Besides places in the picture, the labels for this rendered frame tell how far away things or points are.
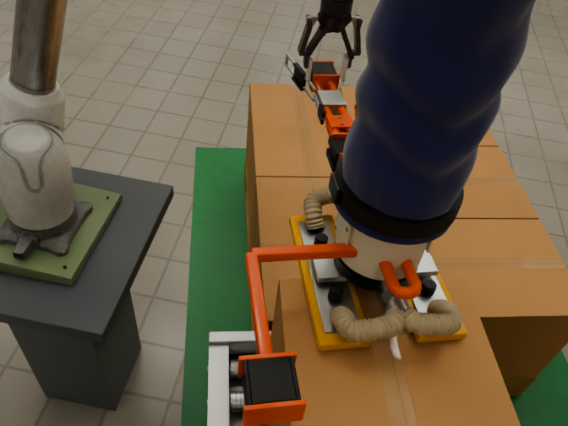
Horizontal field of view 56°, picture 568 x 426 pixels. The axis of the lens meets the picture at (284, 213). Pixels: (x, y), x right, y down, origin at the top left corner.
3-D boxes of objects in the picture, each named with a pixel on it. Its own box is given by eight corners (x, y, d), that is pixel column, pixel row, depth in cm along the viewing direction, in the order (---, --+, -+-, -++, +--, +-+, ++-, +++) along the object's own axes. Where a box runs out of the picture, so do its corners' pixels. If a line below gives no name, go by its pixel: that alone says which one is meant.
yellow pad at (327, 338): (370, 347, 98) (376, 332, 95) (318, 352, 96) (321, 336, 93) (330, 220, 122) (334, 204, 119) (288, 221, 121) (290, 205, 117)
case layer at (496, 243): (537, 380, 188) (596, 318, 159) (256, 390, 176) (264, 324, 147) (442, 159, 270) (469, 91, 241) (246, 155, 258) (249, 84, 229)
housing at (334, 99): (345, 119, 135) (347, 104, 132) (319, 119, 134) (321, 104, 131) (338, 105, 140) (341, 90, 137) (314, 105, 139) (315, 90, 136)
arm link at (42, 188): (7, 237, 122) (-16, 164, 107) (2, 184, 133) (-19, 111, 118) (81, 225, 128) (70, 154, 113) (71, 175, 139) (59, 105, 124)
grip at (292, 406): (303, 421, 76) (307, 404, 72) (242, 427, 74) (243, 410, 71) (292, 368, 82) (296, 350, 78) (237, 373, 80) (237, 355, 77)
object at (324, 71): (337, 92, 144) (340, 75, 141) (310, 92, 143) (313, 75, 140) (330, 76, 150) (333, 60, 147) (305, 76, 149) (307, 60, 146)
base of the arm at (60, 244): (-19, 253, 124) (-25, 238, 121) (27, 192, 140) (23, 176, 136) (57, 270, 125) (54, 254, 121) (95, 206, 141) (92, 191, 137)
